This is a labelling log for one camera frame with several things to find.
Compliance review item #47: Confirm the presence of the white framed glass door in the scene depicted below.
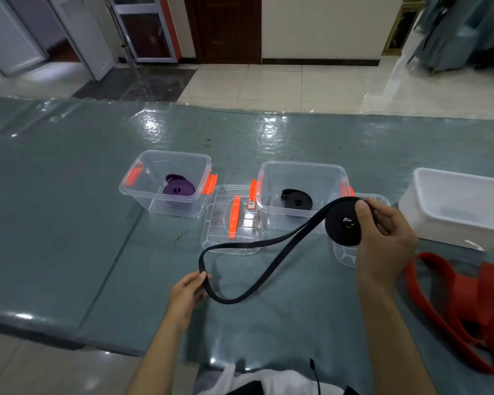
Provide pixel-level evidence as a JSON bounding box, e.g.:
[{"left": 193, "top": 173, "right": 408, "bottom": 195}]
[{"left": 106, "top": 0, "right": 182, "bottom": 64}]

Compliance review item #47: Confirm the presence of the white plastic box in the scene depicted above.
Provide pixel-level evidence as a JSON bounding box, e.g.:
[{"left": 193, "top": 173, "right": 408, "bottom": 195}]
[{"left": 398, "top": 167, "right": 494, "bottom": 252}]

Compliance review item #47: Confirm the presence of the purple resistance band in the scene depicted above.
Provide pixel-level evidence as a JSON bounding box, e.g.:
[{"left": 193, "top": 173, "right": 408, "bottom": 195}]
[{"left": 162, "top": 180, "right": 197, "bottom": 197}]

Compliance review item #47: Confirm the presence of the person's left hand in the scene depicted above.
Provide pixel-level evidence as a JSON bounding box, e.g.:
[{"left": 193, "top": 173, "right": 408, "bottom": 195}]
[{"left": 166, "top": 271, "right": 212, "bottom": 334}]

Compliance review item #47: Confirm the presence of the narrow black resistance band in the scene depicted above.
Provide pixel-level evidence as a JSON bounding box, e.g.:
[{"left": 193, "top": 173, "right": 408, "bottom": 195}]
[{"left": 198, "top": 196, "right": 378, "bottom": 305}]

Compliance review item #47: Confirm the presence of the clear plastic storage box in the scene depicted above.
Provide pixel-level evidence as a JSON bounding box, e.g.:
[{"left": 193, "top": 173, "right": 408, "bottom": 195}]
[
  {"left": 249, "top": 161, "right": 355, "bottom": 234},
  {"left": 119, "top": 150, "right": 218, "bottom": 219}
]

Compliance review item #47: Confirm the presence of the wide black resistance band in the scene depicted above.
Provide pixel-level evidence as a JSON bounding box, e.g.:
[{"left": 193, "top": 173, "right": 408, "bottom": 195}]
[{"left": 280, "top": 189, "right": 313, "bottom": 210}]

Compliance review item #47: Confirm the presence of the dark brown wooden door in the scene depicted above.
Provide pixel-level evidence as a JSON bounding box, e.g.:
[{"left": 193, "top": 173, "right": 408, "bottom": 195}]
[{"left": 184, "top": 0, "right": 263, "bottom": 65}]

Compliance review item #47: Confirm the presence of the person's right hand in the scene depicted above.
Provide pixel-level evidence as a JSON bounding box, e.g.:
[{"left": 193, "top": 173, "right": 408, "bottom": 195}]
[{"left": 355, "top": 197, "right": 420, "bottom": 292}]

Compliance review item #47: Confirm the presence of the person's right forearm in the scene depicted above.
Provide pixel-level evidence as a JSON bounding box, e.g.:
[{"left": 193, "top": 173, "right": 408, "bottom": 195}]
[{"left": 358, "top": 279, "right": 437, "bottom": 395}]

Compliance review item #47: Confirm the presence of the red resistance band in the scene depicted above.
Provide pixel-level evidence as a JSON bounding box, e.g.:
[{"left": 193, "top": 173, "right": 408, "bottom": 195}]
[{"left": 405, "top": 252, "right": 494, "bottom": 379}]

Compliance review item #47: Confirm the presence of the person's left forearm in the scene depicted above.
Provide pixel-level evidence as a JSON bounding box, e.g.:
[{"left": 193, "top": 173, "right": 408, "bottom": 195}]
[{"left": 127, "top": 320, "right": 186, "bottom": 395}]

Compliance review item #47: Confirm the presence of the teal felt table cover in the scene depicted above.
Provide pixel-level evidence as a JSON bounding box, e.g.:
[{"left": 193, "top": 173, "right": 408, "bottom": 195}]
[{"left": 0, "top": 96, "right": 494, "bottom": 395}]

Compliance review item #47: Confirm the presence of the clear lid orange handle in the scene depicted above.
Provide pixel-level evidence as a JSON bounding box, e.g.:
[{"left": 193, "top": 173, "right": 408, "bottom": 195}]
[
  {"left": 200, "top": 184, "right": 264, "bottom": 256},
  {"left": 333, "top": 193, "right": 392, "bottom": 268}
]

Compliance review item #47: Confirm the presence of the white open door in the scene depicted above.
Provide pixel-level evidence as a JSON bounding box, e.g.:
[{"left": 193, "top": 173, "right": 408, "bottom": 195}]
[{"left": 0, "top": 0, "right": 49, "bottom": 77}]

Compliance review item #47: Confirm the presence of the person's white shirt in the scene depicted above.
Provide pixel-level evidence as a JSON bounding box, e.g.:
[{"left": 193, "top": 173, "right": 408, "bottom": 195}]
[{"left": 197, "top": 364, "right": 346, "bottom": 395}]

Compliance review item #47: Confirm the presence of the narrow white door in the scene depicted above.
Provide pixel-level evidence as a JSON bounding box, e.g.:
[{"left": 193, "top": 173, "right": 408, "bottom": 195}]
[{"left": 47, "top": 0, "right": 118, "bottom": 82}]

